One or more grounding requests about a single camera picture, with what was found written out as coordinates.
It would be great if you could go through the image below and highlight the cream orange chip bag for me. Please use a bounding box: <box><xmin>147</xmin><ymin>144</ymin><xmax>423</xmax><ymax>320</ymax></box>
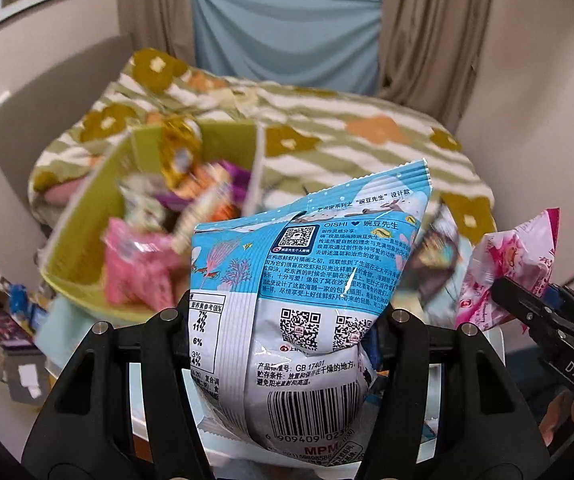
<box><xmin>171</xmin><ymin>181</ymin><xmax>245</xmax><ymax>255</ymax></box>

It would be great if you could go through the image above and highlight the beige curtain left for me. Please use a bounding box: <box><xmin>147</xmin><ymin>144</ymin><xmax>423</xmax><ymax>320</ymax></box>
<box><xmin>116</xmin><ymin>0</ymin><xmax>196</xmax><ymax>65</ymax></box>

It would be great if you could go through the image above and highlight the beige curtain right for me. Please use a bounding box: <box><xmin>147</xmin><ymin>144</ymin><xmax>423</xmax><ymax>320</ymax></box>
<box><xmin>377</xmin><ymin>0</ymin><xmax>491</xmax><ymax>131</ymax></box>

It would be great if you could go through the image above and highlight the green cardboard box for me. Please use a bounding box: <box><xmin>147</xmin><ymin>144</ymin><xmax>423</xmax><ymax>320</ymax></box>
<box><xmin>40</xmin><ymin>119</ymin><xmax>266</xmax><ymax>324</ymax></box>

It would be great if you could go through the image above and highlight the pink striped snack bag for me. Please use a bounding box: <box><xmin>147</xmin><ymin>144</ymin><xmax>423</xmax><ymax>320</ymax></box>
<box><xmin>104</xmin><ymin>217</ymin><xmax>185</xmax><ymax>311</ymax></box>

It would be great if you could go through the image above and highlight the floral striped duvet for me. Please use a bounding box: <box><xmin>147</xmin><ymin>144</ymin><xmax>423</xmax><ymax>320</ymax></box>
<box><xmin>28</xmin><ymin>48</ymin><xmax>496</xmax><ymax>243</ymax></box>

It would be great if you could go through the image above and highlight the blue cloth over window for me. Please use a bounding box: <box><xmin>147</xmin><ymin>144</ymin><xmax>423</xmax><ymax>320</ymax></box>
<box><xmin>191</xmin><ymin>0</ymin><xmax>381</xmax><ymax>96</ymax></box>

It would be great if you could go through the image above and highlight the grey bed headboard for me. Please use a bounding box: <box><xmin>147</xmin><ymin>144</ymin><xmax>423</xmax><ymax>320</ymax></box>
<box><xmin>0</xmin><ymin>32</ymin><xmax>136</xmax><ymax>212</ymax></box>

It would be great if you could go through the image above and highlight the beige curtain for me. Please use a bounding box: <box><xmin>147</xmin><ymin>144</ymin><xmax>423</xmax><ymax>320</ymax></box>
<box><xmin>377</xmin><ymin>0</ymin><xmax>491</xmax><ymax>131</ymax></box>
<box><xmin>116</xmin><ymin>0</ymin><xmax>196</xmax><ymax>65</ymax></box>

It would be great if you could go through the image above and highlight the brown chocolate snack bag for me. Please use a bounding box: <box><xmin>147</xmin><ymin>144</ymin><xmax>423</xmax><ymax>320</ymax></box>
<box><xmin>392</xmin><ymin>203</ymin><xmax>462</xmax><ymax>328</ymax></box>

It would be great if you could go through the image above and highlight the clutter on floor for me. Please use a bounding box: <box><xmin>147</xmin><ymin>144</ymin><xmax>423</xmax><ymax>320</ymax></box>
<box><xmin>0</xmin><ymin>278</ymin><xmax>56</xmax><ymax>408</ymax></box>

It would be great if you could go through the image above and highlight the gold foil snack bag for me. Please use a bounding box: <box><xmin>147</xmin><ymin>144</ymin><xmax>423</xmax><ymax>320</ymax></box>
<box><xmin>159</xmin><ymin>116</ymin><xmax>202</xmax><ymax>188</ymax></box>

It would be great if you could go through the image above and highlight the purple pork flavor snack bag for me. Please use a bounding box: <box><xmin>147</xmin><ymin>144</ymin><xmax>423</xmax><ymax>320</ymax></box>
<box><xmin>153</xmin><ymin>160</ymin><xmax>251</xmax><ymax>211</ymax></box>

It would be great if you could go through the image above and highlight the green white snack bag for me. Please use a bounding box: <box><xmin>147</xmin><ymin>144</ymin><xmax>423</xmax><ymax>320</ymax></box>
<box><xmin>119</xmin><ymin>171</ymin><xmax>167</xmax><ymax>232</ymax></box>

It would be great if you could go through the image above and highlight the right hand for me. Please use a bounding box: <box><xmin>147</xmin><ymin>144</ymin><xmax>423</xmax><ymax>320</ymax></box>
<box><xmin>539</xmin><ymin>389</ymin><xmax>574</xmax><ymax>446</ymax></box>

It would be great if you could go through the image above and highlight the pink pillow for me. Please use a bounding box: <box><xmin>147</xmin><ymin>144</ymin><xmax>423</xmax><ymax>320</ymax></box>
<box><xmin>40</xmin><ymin>177</ymin><xmax>88</xmax><ymax>208</ymax></box>

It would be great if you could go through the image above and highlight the blue white Oishi snack bag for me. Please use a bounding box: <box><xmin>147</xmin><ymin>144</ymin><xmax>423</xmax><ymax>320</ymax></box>
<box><xmin>188</xmin><ymin>160</ymin><xmax>432</xmax><ymax>466</ymax></box>

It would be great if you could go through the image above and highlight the pink white snack bag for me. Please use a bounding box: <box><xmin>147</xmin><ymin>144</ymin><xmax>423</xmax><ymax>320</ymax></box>
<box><xmin>455</xmin><ymin>208</ymin><xmax>560</xmax><ymax>330</ymax></box>

